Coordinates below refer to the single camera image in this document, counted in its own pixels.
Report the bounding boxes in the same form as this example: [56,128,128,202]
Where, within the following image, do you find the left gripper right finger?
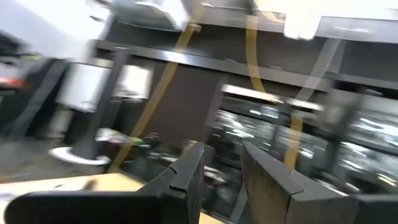
[241,142,398,224]

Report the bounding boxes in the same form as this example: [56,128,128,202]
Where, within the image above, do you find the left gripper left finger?
[4,141,205,224]

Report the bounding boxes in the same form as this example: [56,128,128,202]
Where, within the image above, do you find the pole stand with white base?
[49,49,131,166]

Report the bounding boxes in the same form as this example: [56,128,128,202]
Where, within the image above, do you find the yellow cable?
[108,23,203,172]
[244,0,304,170]

